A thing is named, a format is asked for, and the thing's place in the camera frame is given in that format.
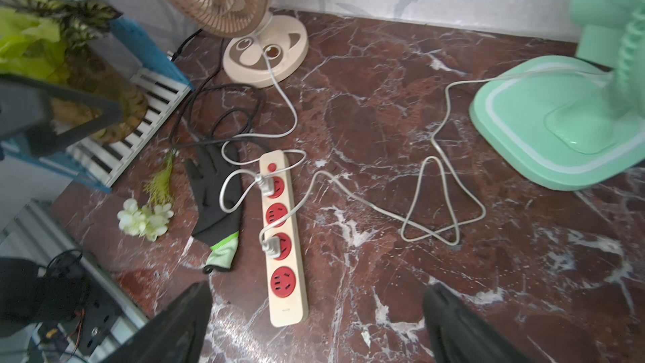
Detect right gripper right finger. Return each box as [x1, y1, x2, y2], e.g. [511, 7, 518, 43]
[423, 283, 530, 363]

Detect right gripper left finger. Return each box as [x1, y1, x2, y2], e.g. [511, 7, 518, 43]
[104, 282, 213, 362]

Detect beige power strip red sockets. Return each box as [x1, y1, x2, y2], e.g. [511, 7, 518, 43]
[260, 151, 309, 328]

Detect white artificial flower sprig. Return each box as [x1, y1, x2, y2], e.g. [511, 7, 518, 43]
[117, 151, 176, 242]

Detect white green fan cable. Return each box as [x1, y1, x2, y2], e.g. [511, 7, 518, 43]
[258, 67, 613, 259]

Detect black work glove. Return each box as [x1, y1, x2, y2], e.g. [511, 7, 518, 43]
[184, 144, 242, 275]

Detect white beige fan cable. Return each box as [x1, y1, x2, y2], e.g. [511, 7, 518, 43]
[218, 52, 308, 215]

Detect beige round desk fan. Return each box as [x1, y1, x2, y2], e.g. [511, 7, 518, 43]
[168, 0, 309, 88]

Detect green desk fan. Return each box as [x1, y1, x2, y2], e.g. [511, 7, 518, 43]
[470, 0, 644, 191]

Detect blue white wooden crate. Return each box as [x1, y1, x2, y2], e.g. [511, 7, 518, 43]
[1, 17, 191, 192]

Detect potted green plant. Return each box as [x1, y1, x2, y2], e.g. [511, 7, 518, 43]
[1, 8, 148, 144]

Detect black power strip cable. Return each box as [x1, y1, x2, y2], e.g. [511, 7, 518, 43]
[168, 27, 273, 155]

